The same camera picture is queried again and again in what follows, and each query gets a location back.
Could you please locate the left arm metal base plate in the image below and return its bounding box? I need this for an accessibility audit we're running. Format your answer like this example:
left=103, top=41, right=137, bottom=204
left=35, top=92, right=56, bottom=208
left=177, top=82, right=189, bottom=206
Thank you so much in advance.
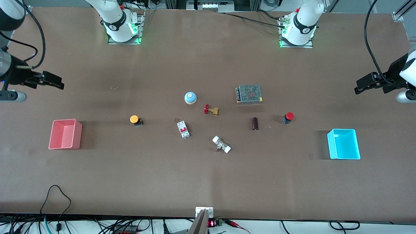
left=278, top=16, right=314, bottom=49

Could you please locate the grey camera pole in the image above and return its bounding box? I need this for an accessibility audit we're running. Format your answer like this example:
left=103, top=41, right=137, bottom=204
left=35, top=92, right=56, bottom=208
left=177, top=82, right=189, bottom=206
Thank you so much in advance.
left=188, top=209, right=209, bottom=234

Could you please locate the red-handled brass valve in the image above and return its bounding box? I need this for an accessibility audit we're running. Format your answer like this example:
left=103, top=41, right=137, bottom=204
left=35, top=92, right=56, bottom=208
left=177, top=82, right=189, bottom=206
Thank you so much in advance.
left=203, top=104, right=220, bottom=116

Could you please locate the pink plastic box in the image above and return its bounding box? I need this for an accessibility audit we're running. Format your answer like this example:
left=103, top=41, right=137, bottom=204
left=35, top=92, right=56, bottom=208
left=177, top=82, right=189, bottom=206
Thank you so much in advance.
left=48, top=119, right=83, bottom=150

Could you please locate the aluminium corner profile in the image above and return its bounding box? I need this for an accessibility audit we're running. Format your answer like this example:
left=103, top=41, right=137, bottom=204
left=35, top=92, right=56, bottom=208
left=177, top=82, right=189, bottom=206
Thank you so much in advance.
left=392, top=0, right=416, bottom=23

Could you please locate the white metal bracket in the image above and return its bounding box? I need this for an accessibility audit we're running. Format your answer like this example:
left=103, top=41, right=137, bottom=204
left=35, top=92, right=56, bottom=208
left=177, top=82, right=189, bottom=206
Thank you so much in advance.
left=195, top=207, right=214, bottom=219

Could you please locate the red clip lead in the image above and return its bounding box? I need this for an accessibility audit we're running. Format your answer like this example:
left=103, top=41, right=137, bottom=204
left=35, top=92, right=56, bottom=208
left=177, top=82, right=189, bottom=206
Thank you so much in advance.
left=224, top=219, right=251, bottom=234

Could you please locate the white-capped metal fitting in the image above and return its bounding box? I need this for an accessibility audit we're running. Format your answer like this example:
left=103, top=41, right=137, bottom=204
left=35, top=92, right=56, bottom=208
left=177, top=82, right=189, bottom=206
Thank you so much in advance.
left=212, top=136, right=232, bottom=154

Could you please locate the black coiled cable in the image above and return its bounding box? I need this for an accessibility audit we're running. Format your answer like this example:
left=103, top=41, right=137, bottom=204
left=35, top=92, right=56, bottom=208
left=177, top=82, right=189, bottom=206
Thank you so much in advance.
left=329, top=220, right=361, bottom=231

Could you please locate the black cable to arm base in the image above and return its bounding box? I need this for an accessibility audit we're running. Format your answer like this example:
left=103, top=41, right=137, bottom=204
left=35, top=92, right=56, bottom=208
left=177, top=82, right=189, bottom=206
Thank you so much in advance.
left=217, top=9, right=287, bottom=28

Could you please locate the white red circuit breaker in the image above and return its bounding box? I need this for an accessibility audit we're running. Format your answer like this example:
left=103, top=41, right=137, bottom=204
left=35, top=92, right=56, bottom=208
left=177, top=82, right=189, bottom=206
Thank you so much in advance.
left=176, top=120, right=190, bottom=139

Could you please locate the metal mesh power supply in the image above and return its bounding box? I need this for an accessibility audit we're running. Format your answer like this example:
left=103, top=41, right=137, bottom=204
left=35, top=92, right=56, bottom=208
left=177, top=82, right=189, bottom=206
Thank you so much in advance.
left=236, top=84, right=264, bottom=104

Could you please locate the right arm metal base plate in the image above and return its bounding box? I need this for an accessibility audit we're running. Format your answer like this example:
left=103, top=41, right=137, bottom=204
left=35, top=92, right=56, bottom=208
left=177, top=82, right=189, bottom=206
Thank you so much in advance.
left=108, top=9, right=145, bottom=45

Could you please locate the cyan plastic box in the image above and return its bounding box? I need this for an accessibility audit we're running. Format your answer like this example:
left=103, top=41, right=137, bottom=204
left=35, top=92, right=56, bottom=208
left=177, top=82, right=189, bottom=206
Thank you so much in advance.
left=327, top=128, right=361, bottom=160

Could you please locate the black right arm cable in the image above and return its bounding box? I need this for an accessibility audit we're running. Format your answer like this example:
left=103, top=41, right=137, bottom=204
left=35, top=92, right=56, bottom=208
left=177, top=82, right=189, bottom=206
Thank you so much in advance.
left=0, top=6, right=46, bottom=71

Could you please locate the black looped thin cable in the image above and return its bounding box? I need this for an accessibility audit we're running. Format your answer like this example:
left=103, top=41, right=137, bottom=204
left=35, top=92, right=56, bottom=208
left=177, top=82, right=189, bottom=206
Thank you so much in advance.
left=40, top=185, right=72, bottom=234

